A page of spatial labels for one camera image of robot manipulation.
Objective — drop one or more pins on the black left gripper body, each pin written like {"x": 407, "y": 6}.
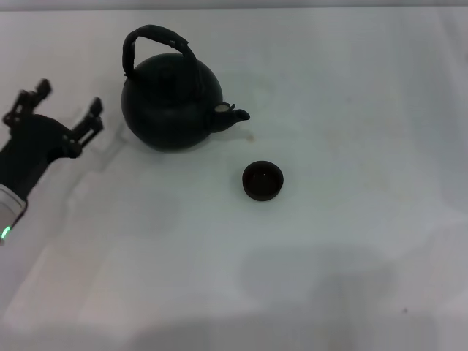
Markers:
{"x": 31, "y": 146}

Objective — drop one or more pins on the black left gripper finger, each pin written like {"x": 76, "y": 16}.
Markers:
{"x": 86, "y": 126}
{"x": 27, "y": 100}

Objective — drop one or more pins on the small dark teacup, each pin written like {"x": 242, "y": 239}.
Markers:
{"x": 262, "y": 181}

